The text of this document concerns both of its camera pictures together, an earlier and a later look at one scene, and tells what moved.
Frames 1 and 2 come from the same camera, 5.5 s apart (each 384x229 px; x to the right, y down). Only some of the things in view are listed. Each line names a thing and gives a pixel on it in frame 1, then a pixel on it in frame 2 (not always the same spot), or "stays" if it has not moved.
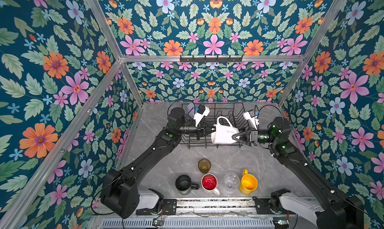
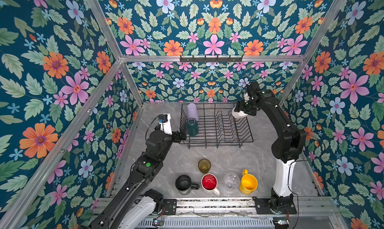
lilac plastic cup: [191, 109] stays
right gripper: [253, 137] to [239, 106]
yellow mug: [248, 183] stays
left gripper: [200, 130] to [177, 137]
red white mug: [209, 183] stays
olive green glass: [204, 165] stays
